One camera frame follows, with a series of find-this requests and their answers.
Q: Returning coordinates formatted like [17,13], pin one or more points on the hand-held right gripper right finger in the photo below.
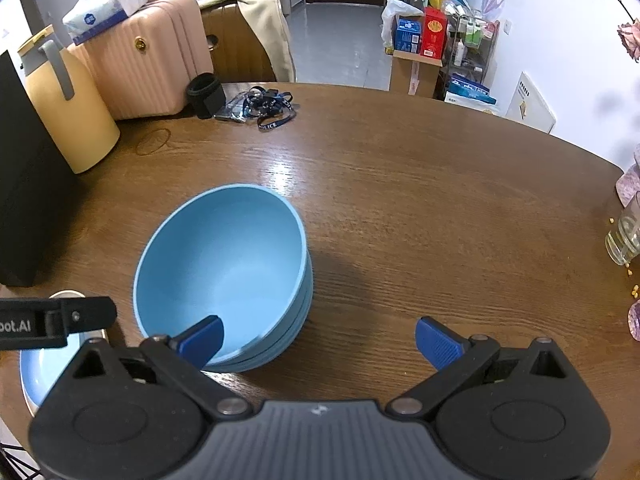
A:
[440,342]

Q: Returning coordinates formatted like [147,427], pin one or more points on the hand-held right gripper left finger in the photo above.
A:
[202,340]

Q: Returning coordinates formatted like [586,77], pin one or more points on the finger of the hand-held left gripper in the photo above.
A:
[92,312]

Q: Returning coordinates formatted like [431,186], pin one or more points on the cream ribbed plate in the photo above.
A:
[67,294]

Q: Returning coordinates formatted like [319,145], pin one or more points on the light blue shallow plate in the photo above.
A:
[45,375]

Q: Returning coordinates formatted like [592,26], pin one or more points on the light blue ribbed bowl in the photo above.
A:
[220,260]
[287,354]
[308,285]

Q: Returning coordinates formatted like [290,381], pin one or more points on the large black case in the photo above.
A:
[35,185]

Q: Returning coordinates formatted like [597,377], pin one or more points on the purple patterned cloth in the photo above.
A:
[635,322]

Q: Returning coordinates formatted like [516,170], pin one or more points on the yellow thermos jug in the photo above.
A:
[75,115]

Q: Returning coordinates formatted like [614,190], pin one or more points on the scattered yellow kernels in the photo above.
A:
[635,289]

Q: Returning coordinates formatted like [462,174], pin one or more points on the clear glass vase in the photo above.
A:
[625,235]

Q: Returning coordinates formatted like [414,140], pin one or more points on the clear plastic packet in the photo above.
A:
[232,107]

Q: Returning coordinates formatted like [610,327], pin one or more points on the black cup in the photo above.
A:
[205,95]

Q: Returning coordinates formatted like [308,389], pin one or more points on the pink ribbed suitcase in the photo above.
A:
[145,70]

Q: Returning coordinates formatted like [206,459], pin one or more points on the pink cloth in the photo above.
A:
[630,180]

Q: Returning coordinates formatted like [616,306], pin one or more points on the blue flat package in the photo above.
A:
[470,91]

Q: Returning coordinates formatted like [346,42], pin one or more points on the brown cardboard box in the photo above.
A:
[415,75]

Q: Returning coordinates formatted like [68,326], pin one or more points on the brown wooden chair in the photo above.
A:
[235,50]

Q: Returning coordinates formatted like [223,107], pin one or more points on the white tissue pack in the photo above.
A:
[105,5]

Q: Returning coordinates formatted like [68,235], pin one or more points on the blue carton box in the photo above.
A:
[409,35]

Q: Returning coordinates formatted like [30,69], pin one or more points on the red carton box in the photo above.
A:
[434,32]

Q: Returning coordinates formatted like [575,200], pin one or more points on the beige coat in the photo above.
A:
[267,25]

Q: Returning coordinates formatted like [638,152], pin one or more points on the white plastic bag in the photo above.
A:
[400,10]

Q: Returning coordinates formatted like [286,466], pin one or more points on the dried rose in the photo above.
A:
[631,40]

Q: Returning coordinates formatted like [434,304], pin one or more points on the white wall socket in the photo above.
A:
[507,27]

